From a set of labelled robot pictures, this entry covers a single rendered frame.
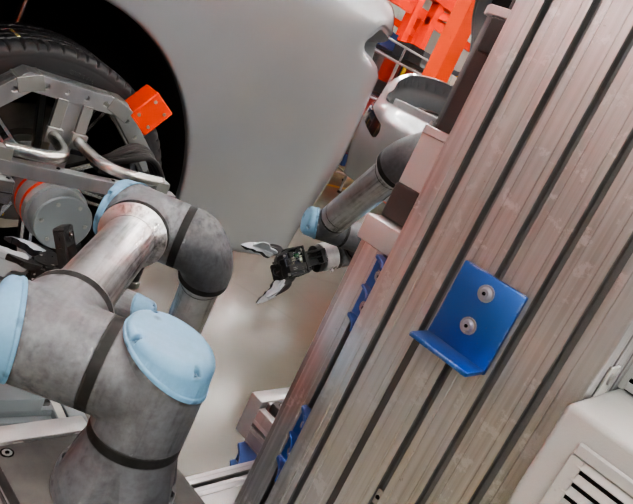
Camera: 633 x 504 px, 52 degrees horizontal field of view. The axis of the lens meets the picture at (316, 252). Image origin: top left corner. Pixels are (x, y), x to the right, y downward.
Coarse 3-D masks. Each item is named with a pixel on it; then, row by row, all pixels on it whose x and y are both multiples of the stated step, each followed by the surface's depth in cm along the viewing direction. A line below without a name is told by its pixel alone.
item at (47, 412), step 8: (48, 400) 193; (48, 408) 192; (0, 416) 183; (8, 416) 184; (16, 416) 186; (24, 416) 187; (32, 416) 189; (40, 416) 190; (48, 416) 192; (56, 416) 190; (0, 424) 178; (8, 424) 179
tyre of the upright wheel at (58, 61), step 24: (0, 24) 154; (24, 24) 158; (0, 48) 140; (24, 48) 143; (48, 48) 146; (72, 48) 151; (0, 72) 142; (72, 72) 150; (96, 72) 154; (120, 96) 160
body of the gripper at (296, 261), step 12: (288, 252) 162; (300, 252) 165; (312, 252) 167; (324, 252) 166; (276, 264) 167; (288, 264) 162; (300, 264) 162; (312, 264) 165; (324, 264) 168; (288, 276) 162
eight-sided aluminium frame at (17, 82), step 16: (0, 80) 139; (16, 80) 137; (32, 80) 138; (48, 80) 140; (64, 80) 146; (0, 96) 136; (16, 96) 138; (64, 96) 144; (80, 96) 146; (96, 96) 148; (112, 96) 151; (112, 112) 152; (128, 112) 154; (128, 128) 156; (144, 144) 160; (16, 272) 162
